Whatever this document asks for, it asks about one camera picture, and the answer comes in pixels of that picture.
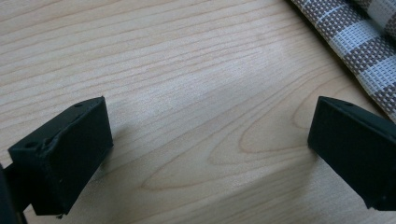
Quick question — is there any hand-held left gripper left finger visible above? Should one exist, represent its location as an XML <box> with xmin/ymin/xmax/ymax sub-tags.
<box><xmin>7</xmin><ymin>95</ymin><xmax>115</xmax><ymax>217</ymax></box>

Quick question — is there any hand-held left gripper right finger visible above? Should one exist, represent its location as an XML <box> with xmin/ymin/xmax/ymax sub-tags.
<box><xmin>306</xmin><ymin>95</ymin><xmax>396</xmax><ymax>213</ymax></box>

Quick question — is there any striped woven placemat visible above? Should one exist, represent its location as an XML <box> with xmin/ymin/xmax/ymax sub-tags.
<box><xmin>290</xmin><ymin>0</ymin><xmax>396</xmax><ymax>124</ymax></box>

